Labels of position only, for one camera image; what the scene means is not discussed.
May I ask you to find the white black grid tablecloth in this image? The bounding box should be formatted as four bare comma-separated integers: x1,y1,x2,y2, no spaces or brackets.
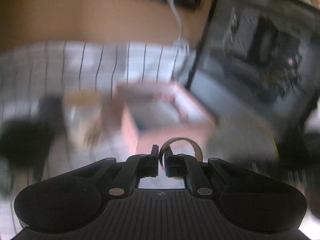
1,41,195,239

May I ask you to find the pink storage box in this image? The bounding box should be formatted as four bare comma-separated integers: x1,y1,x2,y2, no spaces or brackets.
112,82,216,155

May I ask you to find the dark grey plush toy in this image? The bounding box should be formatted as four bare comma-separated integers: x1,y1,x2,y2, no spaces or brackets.
1,95,66,182

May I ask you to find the black flat screen monitor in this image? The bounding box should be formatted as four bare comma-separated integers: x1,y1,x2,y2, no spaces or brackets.
187,0,319,140

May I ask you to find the silver glitter round pad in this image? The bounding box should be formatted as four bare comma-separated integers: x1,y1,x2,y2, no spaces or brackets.
203,113,279,169

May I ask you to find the clear plastic jar tan lid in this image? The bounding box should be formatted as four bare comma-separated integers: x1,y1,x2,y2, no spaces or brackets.
62,89,119,150

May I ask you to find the white cable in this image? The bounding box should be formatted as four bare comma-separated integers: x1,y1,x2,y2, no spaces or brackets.
155,0,192,55

